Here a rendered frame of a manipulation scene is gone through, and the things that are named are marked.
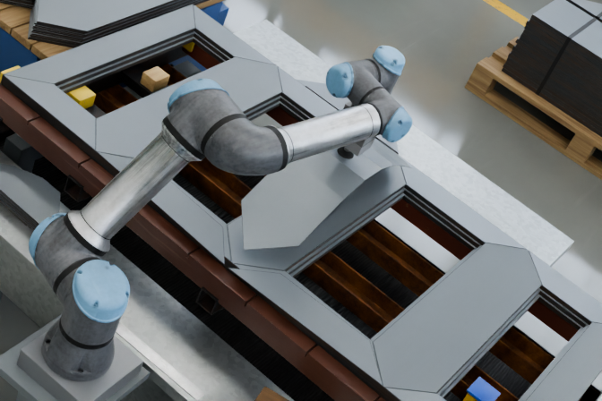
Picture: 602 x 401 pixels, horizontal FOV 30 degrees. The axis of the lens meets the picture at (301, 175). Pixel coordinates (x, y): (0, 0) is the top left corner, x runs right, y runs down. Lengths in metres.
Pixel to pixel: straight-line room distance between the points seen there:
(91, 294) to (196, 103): 0.43
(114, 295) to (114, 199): 0.20
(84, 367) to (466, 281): 0.99
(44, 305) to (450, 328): 1.05
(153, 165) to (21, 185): 0.59
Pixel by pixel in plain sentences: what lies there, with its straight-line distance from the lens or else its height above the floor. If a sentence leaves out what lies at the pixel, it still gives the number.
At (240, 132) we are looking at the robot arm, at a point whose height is 1.28.
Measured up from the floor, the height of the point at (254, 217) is 0.91.
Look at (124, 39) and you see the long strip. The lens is 3.16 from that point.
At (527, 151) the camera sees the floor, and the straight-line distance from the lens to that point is 5.10.
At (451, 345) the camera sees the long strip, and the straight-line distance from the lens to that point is 2.65.
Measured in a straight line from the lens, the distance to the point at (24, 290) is 3.04.
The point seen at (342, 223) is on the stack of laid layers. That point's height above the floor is 0.85.
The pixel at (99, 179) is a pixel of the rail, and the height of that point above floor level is 0.83.
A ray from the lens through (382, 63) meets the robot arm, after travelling 2.56.
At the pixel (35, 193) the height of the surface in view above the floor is 0.72.
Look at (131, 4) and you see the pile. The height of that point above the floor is 0.85.
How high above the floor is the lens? 2.58
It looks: 37 degrees down
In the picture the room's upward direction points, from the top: 24 degrees clockwise
